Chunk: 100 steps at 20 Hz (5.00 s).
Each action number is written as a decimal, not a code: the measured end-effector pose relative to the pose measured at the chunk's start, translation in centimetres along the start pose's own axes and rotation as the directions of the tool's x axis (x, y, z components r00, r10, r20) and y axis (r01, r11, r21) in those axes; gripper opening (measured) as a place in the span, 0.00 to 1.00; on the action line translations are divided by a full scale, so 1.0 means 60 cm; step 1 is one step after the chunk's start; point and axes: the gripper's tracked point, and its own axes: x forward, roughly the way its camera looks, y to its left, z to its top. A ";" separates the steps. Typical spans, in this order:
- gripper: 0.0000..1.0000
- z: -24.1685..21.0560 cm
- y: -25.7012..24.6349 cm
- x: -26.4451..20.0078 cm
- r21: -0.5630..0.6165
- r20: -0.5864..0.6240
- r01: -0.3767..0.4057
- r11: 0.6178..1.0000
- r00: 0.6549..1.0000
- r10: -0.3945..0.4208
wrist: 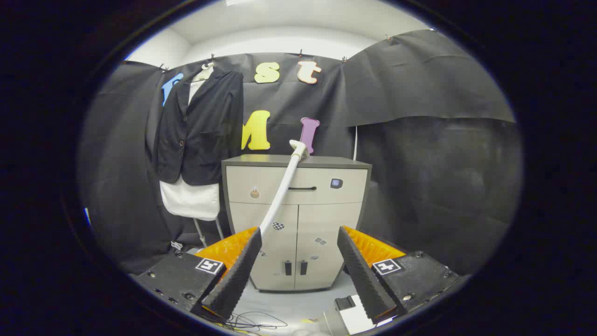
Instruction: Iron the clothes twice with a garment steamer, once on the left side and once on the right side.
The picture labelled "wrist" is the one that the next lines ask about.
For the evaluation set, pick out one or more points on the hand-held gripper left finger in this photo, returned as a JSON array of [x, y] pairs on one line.
[[239, 276]]

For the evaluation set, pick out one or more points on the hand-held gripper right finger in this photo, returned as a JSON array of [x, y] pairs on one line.
[[364, 281]]

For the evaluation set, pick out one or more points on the white garment steamer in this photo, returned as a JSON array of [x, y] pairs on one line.
[[284, 186]]

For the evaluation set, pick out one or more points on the black suit jacket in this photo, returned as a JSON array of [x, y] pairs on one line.
[[205, 135]]

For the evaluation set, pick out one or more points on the white and black appliance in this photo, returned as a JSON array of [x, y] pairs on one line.
[[357, 319]]

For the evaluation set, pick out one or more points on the metal stand pole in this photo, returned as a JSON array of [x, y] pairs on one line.
[[219, 228], [200, 233]]

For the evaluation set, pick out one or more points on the grey cabinet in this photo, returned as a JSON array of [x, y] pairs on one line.
[[322, 219]]

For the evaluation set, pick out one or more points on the black backdrop cloth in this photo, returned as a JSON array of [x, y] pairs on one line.
[[419, 163]]

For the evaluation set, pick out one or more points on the white plastic hanger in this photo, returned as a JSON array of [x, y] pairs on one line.
[[205, 71]]

